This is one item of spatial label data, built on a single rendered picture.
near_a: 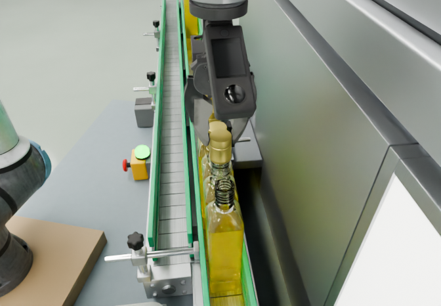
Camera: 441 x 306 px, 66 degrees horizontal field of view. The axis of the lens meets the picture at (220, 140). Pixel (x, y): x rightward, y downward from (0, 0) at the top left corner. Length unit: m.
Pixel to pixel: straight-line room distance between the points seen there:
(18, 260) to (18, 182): 0.17
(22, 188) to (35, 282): 0.21
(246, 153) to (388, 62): 0.67
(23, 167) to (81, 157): 0.41
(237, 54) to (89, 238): 0.65
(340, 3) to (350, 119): 0.13
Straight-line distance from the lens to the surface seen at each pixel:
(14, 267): 0.89
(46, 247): 0.94
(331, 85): 0.41
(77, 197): 1.08
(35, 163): 0.86
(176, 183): 0.87
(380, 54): 0.34
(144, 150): 1.02
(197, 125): 0.49
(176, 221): 0.79
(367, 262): 0.39
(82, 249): 0.90
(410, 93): 0.30
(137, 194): 1.04
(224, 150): 0.50
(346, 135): 0.38
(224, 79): 0.39
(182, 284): 0.72
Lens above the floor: 1.50
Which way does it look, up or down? 39 degrees down
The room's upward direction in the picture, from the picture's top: straight up
